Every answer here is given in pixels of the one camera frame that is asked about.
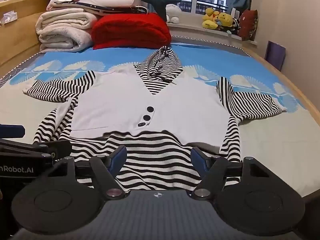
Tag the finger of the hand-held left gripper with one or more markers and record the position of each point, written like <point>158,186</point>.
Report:
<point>11,131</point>
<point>35,147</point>

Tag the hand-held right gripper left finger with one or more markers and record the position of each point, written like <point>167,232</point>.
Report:
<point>119,158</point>

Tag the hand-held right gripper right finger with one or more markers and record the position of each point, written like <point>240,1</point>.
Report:
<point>198,158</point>

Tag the striped black white hooded top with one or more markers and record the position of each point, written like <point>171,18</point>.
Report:
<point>120,105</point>

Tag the blue white printed bed mat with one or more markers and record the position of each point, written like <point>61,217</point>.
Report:
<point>270,150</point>

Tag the white rolled quilt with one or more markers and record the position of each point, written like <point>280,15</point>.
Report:
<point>62,30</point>

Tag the tissue pack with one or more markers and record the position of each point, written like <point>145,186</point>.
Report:
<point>8,17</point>

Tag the red folded blanket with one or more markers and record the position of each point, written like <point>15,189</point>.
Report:
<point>130,30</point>

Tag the white windowsill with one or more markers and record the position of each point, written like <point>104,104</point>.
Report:
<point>190,30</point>

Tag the purple box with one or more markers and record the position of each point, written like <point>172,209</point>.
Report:
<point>275,55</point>

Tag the black white plush toy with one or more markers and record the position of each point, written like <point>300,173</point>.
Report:
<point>234,26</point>

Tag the yellow plush toy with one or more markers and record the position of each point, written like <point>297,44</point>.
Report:
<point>225,20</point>
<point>209,17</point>

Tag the navy patterned folded cloth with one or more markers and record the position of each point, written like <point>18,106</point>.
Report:
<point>117,8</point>

